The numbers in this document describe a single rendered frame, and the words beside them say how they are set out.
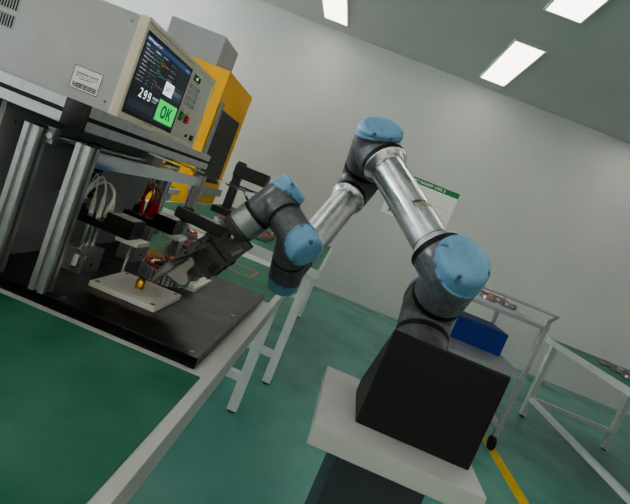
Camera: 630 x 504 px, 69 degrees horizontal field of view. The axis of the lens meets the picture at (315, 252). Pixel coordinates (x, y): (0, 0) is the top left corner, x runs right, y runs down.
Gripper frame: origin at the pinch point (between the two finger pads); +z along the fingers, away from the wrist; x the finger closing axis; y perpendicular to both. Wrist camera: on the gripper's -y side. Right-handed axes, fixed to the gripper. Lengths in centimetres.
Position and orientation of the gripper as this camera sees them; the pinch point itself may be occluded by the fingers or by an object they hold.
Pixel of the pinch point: (163, 273)
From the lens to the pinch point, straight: 106.9
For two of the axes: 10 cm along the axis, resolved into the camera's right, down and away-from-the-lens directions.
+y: 5.9, 8.0, 0.3
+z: -8.0, 5.9, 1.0
